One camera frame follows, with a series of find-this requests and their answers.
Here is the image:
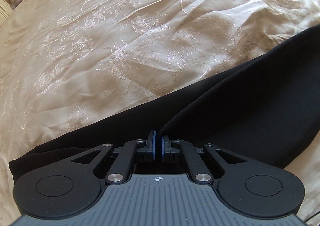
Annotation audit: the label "black pants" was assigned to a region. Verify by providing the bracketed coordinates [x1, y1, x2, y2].
[9, 25, 319, 180]

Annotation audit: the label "cream embroidered bedspread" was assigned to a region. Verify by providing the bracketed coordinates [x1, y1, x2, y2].
[1, 0, 319, 225]

